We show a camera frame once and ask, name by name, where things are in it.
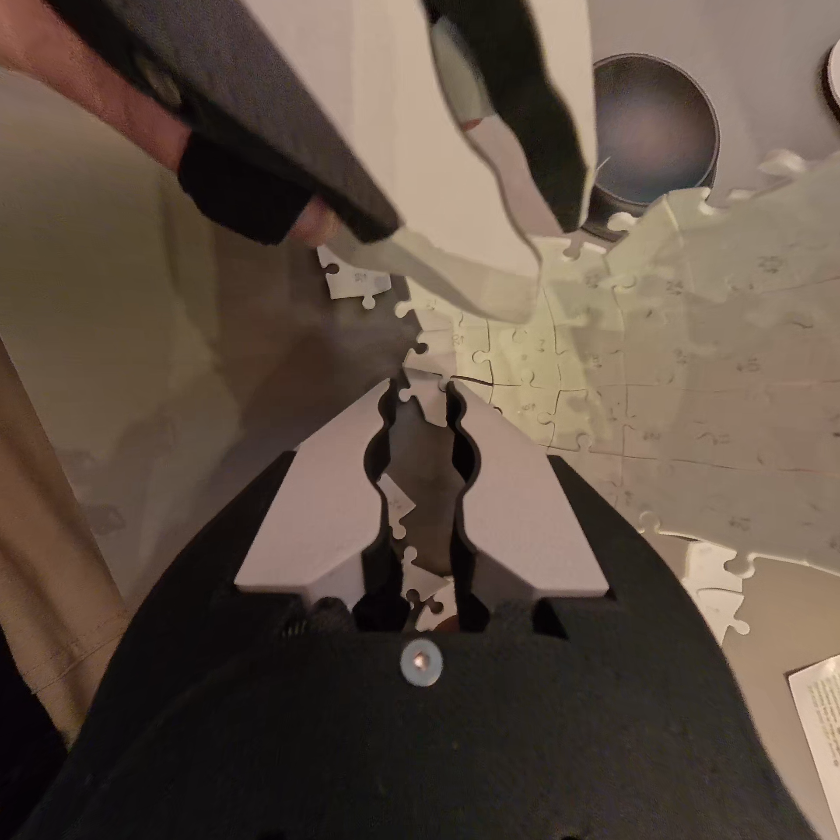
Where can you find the beige cloth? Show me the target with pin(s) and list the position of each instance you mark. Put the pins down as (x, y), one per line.
(46, 538)

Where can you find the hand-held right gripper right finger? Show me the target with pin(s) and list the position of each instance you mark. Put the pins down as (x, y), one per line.
(518, 525)

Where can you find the white puzzle piece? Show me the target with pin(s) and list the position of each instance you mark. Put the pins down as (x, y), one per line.
(397, 502)
(712, 568)
(718, 610)
(430, 400)
(351, 282)
(420, 584)

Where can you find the black round puzzle ball stand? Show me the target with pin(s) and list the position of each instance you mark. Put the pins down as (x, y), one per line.
(656, 131)

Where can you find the person's left hand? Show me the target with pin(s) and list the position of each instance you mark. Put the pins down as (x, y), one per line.
(79, 72)

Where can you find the white partly built puzzle ball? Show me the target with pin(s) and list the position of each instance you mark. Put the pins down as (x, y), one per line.
(689, 367)

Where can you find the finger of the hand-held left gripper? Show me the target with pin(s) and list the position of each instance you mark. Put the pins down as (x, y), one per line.
(525, 111)
(453, 285)

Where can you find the printed paper leaflet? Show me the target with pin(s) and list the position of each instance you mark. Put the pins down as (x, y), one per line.
(817, 709)

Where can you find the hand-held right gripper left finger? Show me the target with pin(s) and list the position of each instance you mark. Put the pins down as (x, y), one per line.
(315, 518)

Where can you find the white round object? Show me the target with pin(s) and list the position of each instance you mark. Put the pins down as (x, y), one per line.
(832, 79)

